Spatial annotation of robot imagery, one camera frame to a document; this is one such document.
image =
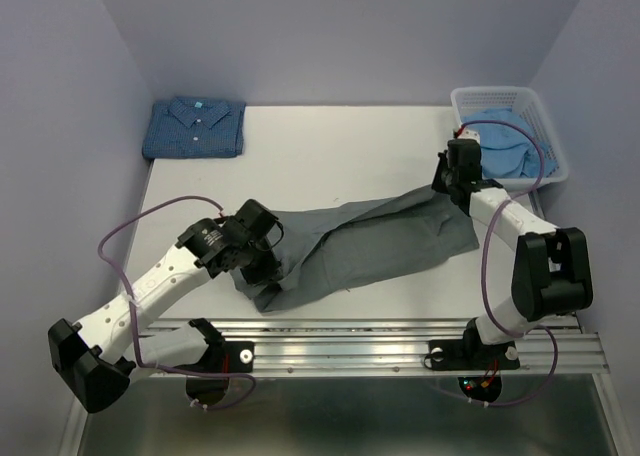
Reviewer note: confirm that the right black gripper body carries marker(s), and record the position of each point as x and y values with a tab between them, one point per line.
444	176

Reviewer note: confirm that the white plastic basket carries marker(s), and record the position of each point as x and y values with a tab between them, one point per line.
525	103

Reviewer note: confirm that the folded blue checked shirt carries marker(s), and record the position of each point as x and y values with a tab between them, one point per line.
194	128

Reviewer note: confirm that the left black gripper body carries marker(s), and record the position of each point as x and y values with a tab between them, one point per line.
260	264

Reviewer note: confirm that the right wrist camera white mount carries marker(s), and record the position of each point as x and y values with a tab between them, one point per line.
467	134

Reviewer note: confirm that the aluminium mounting rail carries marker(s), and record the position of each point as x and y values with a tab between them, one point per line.
396	348

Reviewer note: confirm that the grey long sleeve shirt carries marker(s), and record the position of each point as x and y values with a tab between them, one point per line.
327	250

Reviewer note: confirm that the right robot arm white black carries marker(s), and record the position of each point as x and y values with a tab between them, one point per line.
551	273

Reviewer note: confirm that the light blue crumpled shirt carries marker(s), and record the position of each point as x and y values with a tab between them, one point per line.
506	153

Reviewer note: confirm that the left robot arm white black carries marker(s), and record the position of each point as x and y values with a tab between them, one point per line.
103	353

